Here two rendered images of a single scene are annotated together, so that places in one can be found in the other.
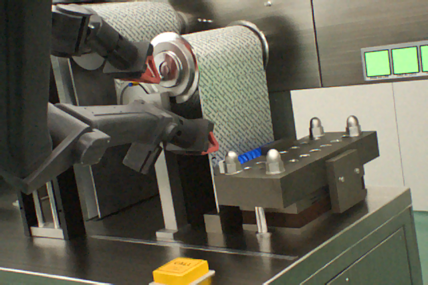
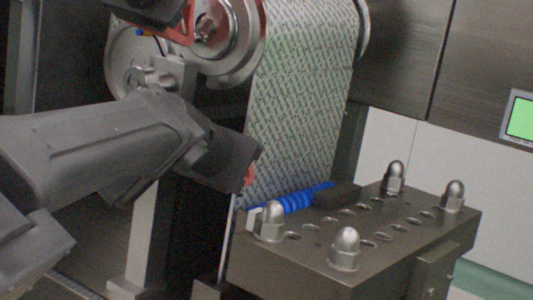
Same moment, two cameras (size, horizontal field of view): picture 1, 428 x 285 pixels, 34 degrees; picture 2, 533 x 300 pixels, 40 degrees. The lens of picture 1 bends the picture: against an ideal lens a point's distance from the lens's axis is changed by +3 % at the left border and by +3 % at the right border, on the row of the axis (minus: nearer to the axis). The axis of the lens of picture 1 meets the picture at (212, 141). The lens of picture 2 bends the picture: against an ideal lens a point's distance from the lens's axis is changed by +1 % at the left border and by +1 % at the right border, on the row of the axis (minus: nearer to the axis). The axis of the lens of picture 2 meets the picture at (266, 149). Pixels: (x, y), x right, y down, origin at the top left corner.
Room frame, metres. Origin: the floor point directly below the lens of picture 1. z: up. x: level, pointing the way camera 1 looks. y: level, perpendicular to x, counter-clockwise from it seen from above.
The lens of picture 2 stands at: (0.56, 0.09, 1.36)
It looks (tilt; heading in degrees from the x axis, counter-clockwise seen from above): 16 degrees down; 352
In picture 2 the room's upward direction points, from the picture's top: 10 degrees clockwise
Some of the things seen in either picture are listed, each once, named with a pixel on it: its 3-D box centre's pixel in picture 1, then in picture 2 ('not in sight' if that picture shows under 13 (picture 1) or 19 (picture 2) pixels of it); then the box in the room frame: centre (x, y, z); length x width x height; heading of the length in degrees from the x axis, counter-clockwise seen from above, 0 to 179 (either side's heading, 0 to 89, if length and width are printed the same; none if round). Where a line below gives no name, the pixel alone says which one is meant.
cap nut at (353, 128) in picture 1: (352, 125); (454, 194); (1.54, -0.32, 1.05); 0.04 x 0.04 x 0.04
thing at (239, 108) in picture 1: (239, 120); (294, 139); (1.49, -0.07, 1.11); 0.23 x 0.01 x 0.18; 140
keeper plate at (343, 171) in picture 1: (346, 180); (431, 290); (1.40, -0.26, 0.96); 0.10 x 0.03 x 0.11; 140
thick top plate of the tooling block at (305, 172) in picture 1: (301, 165); (368, 241); (1.44, -0.18, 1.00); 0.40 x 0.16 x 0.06; 140
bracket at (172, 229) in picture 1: (162, 165); (150, 179); (1.43, 0.11, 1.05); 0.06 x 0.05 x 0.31; 140
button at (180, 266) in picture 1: (180, 271); not in sight; (1.16, 0.09, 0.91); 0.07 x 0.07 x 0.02; 50
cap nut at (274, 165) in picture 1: (273, 160); (346, 246); (1.29, -0.11, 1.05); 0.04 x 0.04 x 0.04
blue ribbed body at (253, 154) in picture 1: (251, 158); (294, 205); (1.48, -0.08, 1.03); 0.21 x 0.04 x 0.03; 140
